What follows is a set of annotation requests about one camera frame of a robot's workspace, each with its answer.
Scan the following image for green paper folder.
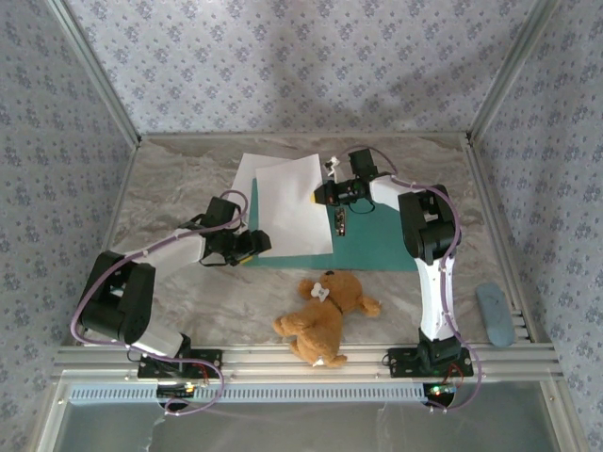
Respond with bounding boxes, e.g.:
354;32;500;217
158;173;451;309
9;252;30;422
243;177;421;273

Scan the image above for brown teddy bear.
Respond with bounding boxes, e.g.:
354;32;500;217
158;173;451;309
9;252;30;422
272;268;383;370

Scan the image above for grey metal lower panel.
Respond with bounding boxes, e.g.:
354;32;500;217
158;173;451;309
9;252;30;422
40;402;585;452

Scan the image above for blue-grey glasses case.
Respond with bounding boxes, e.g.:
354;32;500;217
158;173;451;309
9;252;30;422
474;281;516;348

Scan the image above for thin aluminium table-edge rail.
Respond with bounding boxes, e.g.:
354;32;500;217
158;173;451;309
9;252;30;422
139;132;470;140

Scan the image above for aluminium mounting rail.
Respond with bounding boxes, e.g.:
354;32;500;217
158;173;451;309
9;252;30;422
51;342;564;383

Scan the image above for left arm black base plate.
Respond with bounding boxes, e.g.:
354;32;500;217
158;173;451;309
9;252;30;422
137;347;223;380

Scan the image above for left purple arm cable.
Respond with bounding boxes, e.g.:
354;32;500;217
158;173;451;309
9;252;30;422
69;189;250;418

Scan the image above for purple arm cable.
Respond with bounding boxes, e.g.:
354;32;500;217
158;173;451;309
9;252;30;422
69;189;250;418
343;146;485;416

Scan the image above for grey slotted cable duct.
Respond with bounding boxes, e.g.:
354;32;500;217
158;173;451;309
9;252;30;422
69;382;432;405

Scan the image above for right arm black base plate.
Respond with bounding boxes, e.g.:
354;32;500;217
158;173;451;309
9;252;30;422
386;347;475;379

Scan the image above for aluminium frame post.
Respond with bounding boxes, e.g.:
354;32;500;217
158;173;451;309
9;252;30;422
46;0;142;147
465;0;564;145

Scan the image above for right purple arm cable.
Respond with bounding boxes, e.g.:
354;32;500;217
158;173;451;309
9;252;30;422
343;146;485;416

